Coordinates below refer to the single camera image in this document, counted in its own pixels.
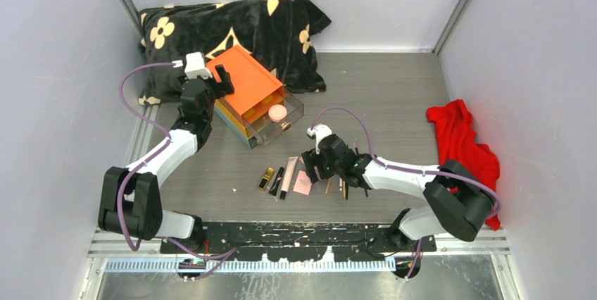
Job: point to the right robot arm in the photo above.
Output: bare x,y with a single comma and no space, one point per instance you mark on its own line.
456,202

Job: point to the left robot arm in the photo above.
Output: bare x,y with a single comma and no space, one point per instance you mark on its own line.
131,200

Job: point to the clear top drawer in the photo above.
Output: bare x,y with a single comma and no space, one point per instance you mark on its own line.
266,121

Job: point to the red cloth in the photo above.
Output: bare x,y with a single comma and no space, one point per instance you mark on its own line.
456,139

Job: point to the black mascara tube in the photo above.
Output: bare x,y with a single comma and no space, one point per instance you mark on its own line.
277,181

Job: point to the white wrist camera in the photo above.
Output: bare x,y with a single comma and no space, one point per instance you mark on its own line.
195,66
318,133

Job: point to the pink square card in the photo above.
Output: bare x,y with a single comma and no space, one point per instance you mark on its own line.
302,183

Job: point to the wooden brown pencil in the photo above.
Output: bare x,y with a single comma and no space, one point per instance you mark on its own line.
328,185

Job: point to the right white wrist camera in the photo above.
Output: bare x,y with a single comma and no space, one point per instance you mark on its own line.
318,133

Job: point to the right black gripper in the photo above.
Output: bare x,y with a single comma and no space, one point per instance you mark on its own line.
311,160

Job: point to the pink cream tube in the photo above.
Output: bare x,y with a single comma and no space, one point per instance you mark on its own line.
287,178

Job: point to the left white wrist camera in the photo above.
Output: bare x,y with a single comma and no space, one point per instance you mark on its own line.
195,66

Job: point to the round pink blush compact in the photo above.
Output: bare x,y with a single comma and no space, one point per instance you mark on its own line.
277,113

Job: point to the gold lipstick case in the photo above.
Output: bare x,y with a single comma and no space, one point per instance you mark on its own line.
266,178

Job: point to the orange drawer organizer box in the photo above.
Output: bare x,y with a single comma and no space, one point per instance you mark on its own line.
255,90

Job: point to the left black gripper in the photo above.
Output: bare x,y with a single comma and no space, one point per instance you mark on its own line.
227,88

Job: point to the black floral plush pillow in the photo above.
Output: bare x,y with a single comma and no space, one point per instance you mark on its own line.
277,33

